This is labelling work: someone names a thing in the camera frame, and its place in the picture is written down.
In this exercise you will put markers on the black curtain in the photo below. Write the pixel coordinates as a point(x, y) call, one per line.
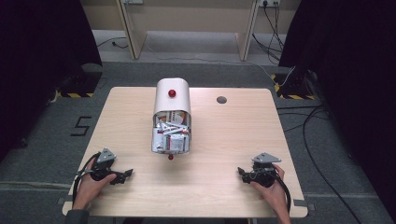
point(348, 77)
point(40, 62)

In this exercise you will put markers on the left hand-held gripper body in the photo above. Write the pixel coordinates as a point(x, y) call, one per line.
point(104, 169)

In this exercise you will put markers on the pile of medicine packets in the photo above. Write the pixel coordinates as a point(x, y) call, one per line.
point(172, 133)

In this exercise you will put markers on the white power strip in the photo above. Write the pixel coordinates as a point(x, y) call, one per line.
point(270, 2)

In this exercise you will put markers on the black stand base striped tape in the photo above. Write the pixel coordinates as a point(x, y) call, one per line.
point(82, 82)
point(292, 87)

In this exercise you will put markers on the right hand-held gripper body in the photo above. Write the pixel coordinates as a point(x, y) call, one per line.
point(264, 175)

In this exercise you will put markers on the person's left hand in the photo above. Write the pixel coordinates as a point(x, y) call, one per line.
point(87, 191)

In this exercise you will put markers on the person's right hand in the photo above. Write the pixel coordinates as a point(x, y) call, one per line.
point(276, 196)

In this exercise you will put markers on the white cylindrical container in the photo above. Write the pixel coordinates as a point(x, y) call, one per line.
point(179, 99)

